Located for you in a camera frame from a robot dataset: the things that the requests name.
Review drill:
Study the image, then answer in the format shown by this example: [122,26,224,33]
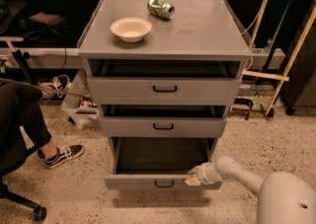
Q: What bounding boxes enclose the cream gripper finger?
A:
[185,166,201,187]

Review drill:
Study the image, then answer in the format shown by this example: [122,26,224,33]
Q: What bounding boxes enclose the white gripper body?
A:
[198,162,222,185]

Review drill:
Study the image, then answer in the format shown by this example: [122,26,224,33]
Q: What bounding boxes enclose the grey bottom drawer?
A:
[105,137,221,190]

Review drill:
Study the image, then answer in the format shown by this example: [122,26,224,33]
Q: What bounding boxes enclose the grey drawer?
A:
[105,137,221,190]
[88,59,241,106]
[102,105,227,138]

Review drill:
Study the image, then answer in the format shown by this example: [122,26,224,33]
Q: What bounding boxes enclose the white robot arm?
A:
[185,156,316,224]

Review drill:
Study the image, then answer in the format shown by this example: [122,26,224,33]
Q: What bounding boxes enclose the grey middle drawer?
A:
[102,105,227,138]

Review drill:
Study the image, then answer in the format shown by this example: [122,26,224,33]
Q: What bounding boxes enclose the grey drawer cabinet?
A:
[77,0,254,157]

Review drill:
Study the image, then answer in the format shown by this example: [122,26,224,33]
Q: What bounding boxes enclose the grey top drawer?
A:
[88,59,241,106]

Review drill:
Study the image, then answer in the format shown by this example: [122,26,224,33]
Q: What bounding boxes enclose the black white sneaker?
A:
[40,74,69,101]
[44,145,85,169]

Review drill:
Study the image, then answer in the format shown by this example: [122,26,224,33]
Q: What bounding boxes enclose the crushed green soda can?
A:
[147,0,175,20]

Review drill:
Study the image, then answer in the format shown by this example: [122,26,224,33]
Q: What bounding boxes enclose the black office chair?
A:
[0,145,47,222]

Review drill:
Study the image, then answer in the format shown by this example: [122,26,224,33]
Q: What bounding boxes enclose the seated person in black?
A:
[0,83,58,175]

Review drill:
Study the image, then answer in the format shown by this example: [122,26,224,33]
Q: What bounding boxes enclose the brown box on shelf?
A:
[29,12,64,27]

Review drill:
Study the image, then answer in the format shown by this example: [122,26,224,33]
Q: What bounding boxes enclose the wooden A-frame stand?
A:
[242,0,316,117]

